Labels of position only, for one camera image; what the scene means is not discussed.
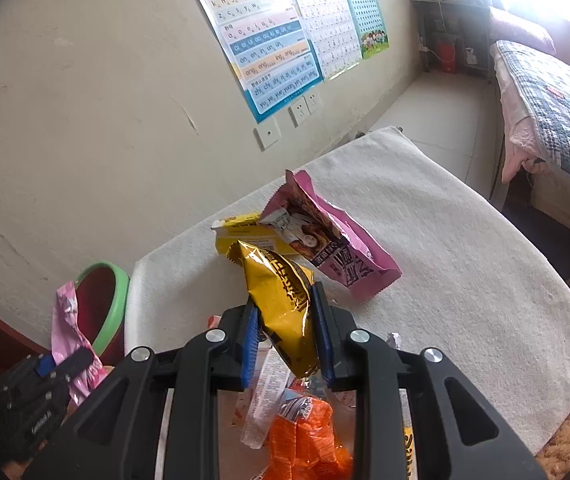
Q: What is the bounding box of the blue letter wall poster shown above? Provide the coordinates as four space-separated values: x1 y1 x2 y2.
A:
183 0 325 124

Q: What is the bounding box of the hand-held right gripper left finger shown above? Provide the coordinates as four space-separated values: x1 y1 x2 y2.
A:
22 301 265 480

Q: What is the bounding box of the small yellow wrapper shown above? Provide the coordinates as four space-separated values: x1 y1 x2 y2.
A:
402 427 417 480

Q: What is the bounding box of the long white wrapper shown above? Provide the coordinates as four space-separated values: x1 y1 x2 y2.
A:
240 347 292 449

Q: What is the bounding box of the plaid blanket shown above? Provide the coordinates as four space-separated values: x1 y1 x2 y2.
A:
495 40 570 196

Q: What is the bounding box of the pink pillow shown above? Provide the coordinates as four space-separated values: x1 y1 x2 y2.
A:
488 6 557 54

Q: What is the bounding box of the orange snack bag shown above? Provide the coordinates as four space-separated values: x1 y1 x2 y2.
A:
255 392 355 480

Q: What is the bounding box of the pink bed sheet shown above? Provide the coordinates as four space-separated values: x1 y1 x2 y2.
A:
502 107 549 184

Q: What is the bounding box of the red bin with green rim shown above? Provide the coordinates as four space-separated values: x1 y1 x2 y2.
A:
72 261 130 356

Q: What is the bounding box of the yellow cardboard box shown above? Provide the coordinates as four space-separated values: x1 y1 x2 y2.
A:
211 212 296 258

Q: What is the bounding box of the light pink wrapper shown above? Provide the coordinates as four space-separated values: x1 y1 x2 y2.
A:
51 281 104 407

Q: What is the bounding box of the dark red wooden cabinet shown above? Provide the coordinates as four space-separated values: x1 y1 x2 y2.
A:
0 287 53 376

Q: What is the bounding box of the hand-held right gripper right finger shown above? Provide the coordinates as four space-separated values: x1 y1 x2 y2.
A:
309 282 548 480

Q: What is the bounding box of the white table cloth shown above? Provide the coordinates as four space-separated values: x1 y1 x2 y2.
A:
124 126 570 480

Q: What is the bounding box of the pink snack bag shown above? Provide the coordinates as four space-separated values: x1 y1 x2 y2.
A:
259 170 403 304

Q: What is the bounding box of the brown plush toy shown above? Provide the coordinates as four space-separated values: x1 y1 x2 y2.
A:
535 409 570 480

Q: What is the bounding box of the red container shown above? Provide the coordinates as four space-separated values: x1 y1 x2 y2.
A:
436 39 459 75

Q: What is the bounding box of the dark storage shelf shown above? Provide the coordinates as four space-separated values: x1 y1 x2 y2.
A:
411 0 491 79

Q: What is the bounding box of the green chart wall poster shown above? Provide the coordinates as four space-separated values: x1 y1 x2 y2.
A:
335 0 391 60

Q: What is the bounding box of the white chart wall poster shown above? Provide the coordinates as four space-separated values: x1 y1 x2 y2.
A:
280 0 363 82

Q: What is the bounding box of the yellow snack bag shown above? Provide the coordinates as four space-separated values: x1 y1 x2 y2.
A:
228 240 322 380

